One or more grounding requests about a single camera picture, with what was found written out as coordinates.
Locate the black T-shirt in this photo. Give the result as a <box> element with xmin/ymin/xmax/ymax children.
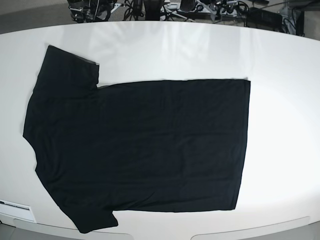
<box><xmin>23</xmin><ymin>45</ymin><xmax>251</xmax><ymax>233</ymax></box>

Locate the white power strip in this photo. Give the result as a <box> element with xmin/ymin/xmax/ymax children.
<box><xmin>162</xmin><ymin>2</ymin><xmax>241</xmax><ymax>16</ymax></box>

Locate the black box under table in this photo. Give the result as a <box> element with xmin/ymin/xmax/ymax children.
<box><xmin>246</xmin><ymin>7</ymin><xmax>283</xmax><ymax>28</ymax></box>

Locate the white label plate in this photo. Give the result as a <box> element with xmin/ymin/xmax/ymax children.
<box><xmin>0</xmin><ymin>199</ymin><xmax>36</xmax><ymax>223</ymax></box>

